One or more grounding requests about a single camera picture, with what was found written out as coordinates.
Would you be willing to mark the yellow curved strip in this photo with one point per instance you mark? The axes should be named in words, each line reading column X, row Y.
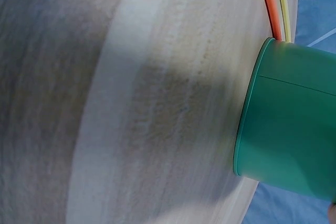
column 284, row 11

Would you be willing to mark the orange curved strip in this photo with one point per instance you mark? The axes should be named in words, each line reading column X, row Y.
column 270, row 6

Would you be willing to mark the person's right hand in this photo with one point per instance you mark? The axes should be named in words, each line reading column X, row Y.
column 333, row 214

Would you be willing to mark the green plastic cup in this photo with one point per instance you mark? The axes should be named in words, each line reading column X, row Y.
column 283, row 119

